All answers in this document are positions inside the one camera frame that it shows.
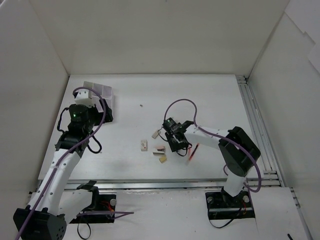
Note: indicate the white eraser red label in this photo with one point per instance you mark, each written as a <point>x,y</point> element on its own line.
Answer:
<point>144,145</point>

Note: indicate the aluminium rail front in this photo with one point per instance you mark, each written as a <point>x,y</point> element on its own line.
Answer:
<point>189,184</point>

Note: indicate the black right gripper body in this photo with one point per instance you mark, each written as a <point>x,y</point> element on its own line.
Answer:
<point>173,137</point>

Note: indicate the aluminium rail right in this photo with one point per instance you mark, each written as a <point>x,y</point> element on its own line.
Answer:
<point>268,161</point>

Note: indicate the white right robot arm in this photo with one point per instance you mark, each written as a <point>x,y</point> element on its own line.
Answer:
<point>239,152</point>

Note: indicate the aluminium rail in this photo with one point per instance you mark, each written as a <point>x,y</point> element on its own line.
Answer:
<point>189,184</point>
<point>268,161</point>

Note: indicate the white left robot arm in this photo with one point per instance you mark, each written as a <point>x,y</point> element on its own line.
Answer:
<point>45,217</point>

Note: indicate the red orange pen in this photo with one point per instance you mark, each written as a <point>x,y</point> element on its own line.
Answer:
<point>192,153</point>

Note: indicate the beige long eraser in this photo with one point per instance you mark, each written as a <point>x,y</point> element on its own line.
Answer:
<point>156,134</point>

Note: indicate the pink black eraser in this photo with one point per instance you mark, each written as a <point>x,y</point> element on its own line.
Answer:
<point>159,150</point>

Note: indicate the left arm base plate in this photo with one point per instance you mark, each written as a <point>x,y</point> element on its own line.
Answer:
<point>105,202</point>

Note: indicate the white compartment organizer box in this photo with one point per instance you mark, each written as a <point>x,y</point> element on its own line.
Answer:
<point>106,92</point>

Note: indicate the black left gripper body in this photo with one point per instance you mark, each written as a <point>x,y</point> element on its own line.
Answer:
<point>107,116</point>

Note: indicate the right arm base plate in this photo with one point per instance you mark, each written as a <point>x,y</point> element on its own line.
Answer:
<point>239,208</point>

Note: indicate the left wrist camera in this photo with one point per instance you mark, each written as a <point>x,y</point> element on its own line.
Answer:
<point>84,97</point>

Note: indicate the small tan eraser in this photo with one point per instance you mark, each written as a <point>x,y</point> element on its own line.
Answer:
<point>163,159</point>

